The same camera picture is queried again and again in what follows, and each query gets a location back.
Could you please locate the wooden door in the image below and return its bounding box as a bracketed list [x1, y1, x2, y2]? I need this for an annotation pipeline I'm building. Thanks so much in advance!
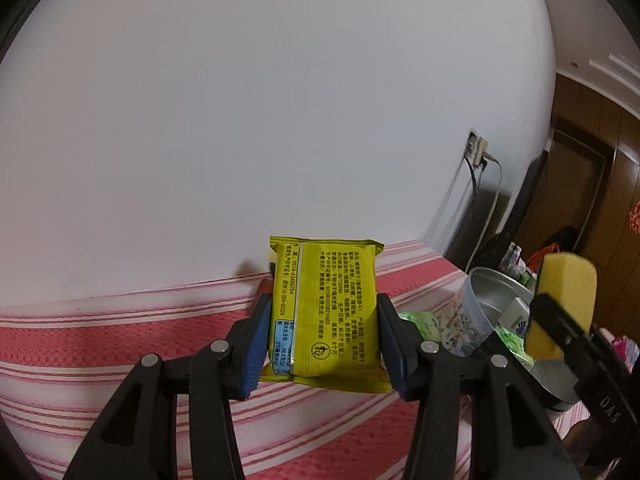
[510, 72, 640, 341]

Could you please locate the orange plastic bag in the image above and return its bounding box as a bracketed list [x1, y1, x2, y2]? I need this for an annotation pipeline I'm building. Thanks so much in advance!
[525, 243, 559, 272]

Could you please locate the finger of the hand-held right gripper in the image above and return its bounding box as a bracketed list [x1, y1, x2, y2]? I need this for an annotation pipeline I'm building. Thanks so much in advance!
[529, 293, 596, 361]

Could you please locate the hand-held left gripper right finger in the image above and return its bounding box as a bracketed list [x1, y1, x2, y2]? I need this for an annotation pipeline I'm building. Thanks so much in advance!
[376, 292, 576, 480]

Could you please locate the yellow snack packet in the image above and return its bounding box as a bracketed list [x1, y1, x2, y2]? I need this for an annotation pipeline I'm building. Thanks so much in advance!
[259, 236, 393, 394]

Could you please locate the red striped blanket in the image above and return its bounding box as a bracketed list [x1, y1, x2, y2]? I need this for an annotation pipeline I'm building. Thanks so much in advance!
[0, 240, 481, 480]

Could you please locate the white cable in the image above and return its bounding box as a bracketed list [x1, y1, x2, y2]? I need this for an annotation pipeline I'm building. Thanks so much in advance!
[477, 156, 503, 263]

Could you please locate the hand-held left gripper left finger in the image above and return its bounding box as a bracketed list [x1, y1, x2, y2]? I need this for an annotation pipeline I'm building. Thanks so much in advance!
[65, 292, 275, 480]

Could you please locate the cream wall socket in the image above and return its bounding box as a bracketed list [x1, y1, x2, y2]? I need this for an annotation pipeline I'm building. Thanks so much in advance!
[471, 133, 492, 168]

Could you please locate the crumpled white plastic bag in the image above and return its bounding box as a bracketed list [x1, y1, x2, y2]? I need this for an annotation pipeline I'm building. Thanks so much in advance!
[501, 241, 537, 287]

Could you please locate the black flat screen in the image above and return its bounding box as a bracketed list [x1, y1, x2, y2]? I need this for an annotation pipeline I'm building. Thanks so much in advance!
[447, 152, 551, 272]

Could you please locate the black bag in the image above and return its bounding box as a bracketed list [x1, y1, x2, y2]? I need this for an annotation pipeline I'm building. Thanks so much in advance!
[544, 225, 581, 262]

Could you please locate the yellow sponge green scourer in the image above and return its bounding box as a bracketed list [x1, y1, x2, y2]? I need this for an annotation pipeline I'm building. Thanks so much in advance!
[524, 253, 598, 362]

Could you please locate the round metal tin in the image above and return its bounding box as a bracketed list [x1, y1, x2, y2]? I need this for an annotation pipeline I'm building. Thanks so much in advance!
[440, 266, 583, 413]

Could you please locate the green snack packet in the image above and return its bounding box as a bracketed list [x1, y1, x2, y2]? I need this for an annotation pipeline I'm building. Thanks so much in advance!
[494, 327, 535, 367]

